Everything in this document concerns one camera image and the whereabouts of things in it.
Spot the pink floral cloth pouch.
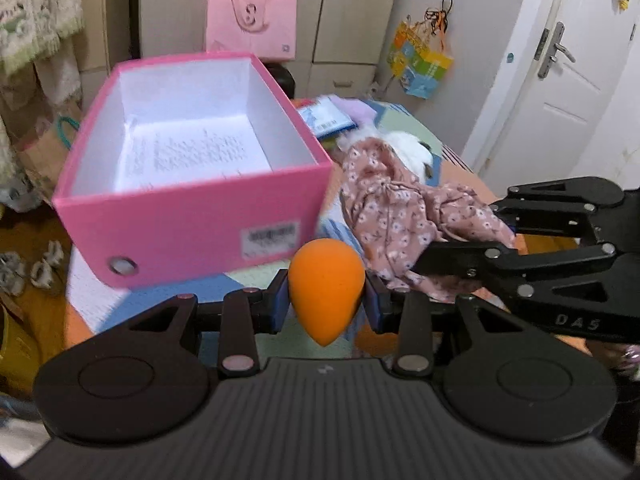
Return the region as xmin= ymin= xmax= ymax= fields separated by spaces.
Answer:
xmin=341 ymin=138 xmax=515 ymax=302

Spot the orange makeup sponge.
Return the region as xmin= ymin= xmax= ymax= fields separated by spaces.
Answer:
xmin=288 ymin=238 xmax=366 ymax=347

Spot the white panda plush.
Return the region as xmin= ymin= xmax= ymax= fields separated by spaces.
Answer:
xmin=332 ymin=125 xmax=434 ymax=184

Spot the pink storage box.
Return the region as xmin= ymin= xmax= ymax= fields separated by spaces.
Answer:
xmin=53 ymin=52 xmax=333 ymax=289

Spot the purple plush toy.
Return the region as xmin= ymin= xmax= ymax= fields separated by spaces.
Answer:
xmin=330 ymin=96 xmax=378 ymax=127

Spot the paper sheet in box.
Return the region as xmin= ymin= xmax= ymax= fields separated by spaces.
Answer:
xmin=114 ymin=115 xmax=271 ymax=192

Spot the colourful gift bag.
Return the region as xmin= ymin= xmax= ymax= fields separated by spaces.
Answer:
xmin=387 ymin=9 xmax=454 ymax=100

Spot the white door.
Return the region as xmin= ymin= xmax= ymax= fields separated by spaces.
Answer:
xmin=480 ymin=0 xmax=639 ymax=196

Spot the black suitcase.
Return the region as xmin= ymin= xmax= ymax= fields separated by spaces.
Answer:
xmin=265 ymin=63 xmax=296 ymax=100

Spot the teal basket bag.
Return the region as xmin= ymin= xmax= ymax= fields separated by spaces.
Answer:
xmin=55 ymin=116 xmax=82 ymax=151

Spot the beige wardrobe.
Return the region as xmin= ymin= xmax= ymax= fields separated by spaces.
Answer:
xmin=130 ymin=0 xmax=394 ymax=98

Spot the pink tote bag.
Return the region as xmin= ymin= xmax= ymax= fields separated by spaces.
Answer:
xmin=204 ymin=0 xmax=297 ymax=62

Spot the cream knitted cardigan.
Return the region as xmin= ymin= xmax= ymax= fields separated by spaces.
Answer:
xmin=1 ymin=0 xmax=85 ymax=77

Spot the silver door handle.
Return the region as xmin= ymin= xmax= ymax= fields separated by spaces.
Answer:
xmin=537 ymin=22 xmax=576 ymax=79

